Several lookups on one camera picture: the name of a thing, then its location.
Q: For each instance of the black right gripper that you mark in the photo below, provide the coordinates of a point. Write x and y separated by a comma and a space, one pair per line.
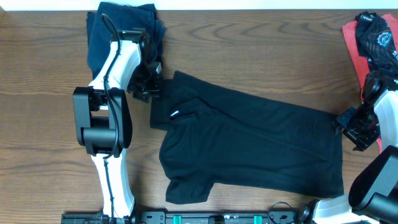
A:
354, 130

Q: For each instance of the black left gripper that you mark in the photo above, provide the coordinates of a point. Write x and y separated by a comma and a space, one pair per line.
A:
147, 90

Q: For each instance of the plain black t-shirt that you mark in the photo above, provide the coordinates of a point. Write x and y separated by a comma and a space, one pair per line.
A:
215, 135

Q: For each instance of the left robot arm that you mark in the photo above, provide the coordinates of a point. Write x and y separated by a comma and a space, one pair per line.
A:
103, 121

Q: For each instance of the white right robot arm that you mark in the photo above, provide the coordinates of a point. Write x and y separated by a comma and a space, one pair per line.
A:
372, 197

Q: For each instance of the folded dark blue garment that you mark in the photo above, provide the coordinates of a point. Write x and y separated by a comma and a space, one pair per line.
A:
124, 18

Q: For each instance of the red garment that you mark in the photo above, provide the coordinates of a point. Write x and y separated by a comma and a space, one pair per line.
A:
361, 63

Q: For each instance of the black patterned jersey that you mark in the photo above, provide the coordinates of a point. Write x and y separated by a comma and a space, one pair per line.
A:
375, 42

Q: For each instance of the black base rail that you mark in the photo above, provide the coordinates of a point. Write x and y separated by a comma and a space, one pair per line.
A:
278, 217

